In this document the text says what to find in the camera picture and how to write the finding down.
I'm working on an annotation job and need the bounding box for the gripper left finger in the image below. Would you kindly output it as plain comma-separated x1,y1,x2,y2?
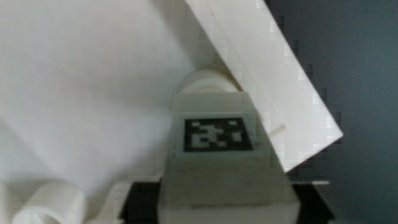
87,179,165,224

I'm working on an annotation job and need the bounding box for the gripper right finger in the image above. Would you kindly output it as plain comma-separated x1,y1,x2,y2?
292,181,336,224

